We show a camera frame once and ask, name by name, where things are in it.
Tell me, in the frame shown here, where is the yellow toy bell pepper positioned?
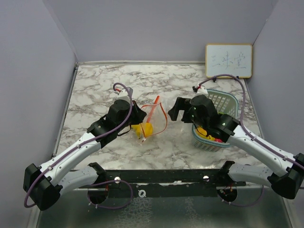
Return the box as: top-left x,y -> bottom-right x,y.
141,123 -> 153,138

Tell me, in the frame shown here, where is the pale green plastic basket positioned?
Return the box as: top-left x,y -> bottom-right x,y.
192,89 -> 238,152

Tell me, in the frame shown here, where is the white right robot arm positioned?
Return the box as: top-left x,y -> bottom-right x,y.
168,95 -> 304,200

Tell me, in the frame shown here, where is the small framed whiteboard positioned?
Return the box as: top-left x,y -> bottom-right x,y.
205,44 -> 253,78

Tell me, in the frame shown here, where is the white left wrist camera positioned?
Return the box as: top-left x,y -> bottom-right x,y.
116,87 -> 133,104

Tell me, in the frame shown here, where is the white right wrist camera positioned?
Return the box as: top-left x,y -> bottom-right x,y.
192,85 -> 208,95

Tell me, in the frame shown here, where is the yellow toy apple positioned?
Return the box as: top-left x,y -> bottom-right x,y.
131,124 -> 142,139

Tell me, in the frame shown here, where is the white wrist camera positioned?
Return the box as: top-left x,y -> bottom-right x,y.
192,85 -> 208,95
116,87 -> 133,104

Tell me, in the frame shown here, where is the clear orange-zip bag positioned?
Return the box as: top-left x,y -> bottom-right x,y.
136,95 -> 188,144

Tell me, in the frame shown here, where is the red toy fruit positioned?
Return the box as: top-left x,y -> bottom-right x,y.
213,138 -> 223,143

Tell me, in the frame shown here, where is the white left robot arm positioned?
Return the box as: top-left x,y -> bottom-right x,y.
23,99 -> 147,211

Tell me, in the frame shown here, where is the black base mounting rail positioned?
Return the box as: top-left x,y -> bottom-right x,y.
79,161 -> 246,208

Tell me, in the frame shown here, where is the orange-yellow toy bell pepper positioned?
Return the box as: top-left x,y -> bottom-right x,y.
195,127 -> 214,141

